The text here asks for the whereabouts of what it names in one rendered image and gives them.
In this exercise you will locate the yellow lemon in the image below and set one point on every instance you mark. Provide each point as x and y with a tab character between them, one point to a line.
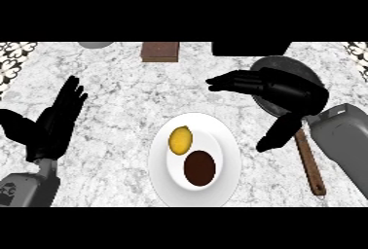
180	140

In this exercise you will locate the black white patterned tile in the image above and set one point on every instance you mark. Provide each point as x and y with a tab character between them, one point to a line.
12	61
357	56

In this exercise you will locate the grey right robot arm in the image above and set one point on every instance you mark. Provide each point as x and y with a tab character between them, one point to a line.
343	146

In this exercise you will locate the grey round object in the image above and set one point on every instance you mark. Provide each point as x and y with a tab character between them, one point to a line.
94	44

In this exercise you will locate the black appliance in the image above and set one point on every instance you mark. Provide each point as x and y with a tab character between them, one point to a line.
250	48

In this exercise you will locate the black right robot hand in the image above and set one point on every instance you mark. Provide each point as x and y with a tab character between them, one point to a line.
282	89

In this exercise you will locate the brown wooden block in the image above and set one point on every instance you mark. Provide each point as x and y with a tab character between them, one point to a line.
159	52

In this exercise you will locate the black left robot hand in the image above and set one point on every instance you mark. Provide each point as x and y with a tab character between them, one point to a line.
53	124

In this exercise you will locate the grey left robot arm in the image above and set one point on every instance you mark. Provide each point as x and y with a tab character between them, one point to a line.
29	185

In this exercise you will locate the white round plate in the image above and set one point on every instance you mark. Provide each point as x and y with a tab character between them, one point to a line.
195	159

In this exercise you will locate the dark brown chocolate cupcake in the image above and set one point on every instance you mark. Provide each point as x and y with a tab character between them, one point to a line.
199	168

